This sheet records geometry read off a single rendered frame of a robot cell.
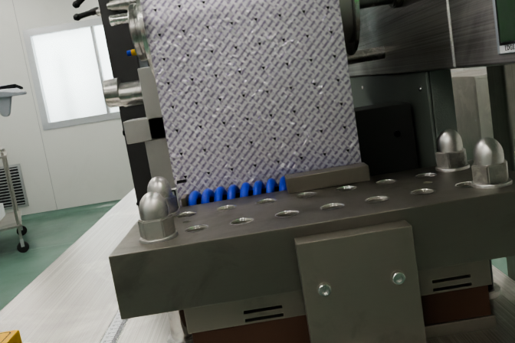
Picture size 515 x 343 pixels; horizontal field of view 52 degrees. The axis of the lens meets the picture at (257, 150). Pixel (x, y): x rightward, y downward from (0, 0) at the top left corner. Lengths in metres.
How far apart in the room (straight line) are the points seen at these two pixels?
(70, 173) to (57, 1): 1.99
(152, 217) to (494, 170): 0.32
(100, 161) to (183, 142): 5.86
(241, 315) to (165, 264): 0.09
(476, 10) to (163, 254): 0.36
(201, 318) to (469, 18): 0.38
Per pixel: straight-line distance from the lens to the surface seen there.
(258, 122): 0.65
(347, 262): 0.47
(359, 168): 0.61
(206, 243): 0.48
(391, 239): 0.47
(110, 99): 0.75
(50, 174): 6.72
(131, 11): 0.70
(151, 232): 0.50
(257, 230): 0.48
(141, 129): 0.74
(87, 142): 6.52
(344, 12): 0.68
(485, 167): 0.53
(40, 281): 0.95
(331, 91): 0.66
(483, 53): 0.54
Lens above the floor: 1.16
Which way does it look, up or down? 7 degrees down
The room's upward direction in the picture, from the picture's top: 9 degrees counter-clockwise
